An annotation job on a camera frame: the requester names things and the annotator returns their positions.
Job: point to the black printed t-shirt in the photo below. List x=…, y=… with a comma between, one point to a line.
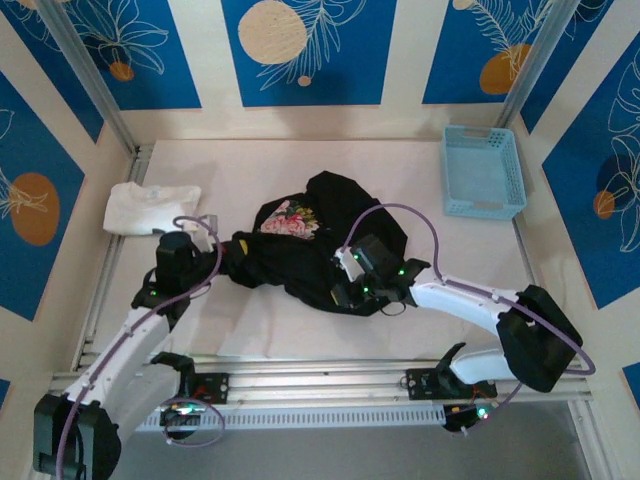
x=335, y=195

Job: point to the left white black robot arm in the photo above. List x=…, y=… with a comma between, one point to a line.
x=110, y=360

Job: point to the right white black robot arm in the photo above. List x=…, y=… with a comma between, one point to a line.
x=460, y=300

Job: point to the folded white t-shirt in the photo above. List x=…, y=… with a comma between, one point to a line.
x=145, y=210

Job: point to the white table cover sheet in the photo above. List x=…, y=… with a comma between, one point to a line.
x=250, y=165

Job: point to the light blue plastic basket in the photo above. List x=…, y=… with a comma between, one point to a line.
x=480, y=170

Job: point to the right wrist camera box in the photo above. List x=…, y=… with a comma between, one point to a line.
x=347, y=265

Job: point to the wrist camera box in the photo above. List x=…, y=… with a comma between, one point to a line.
x=347, y=265
x=205, y=237

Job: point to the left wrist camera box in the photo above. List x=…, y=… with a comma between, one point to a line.
x=205, y=237

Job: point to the wide aluminium frame rail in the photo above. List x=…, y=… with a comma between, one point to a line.
x=325, y=385

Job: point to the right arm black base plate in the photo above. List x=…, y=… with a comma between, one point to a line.
x=420, y=382

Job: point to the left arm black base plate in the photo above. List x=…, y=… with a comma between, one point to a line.
x=215, y=387

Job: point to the left aluminium frame post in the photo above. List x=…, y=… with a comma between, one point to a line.
x=85, y=65

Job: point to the aluminium frame post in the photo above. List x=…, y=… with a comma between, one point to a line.
x=542, y=50
x=85, y=65

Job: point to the right aluminium frame post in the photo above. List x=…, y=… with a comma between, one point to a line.
x=542, y=50

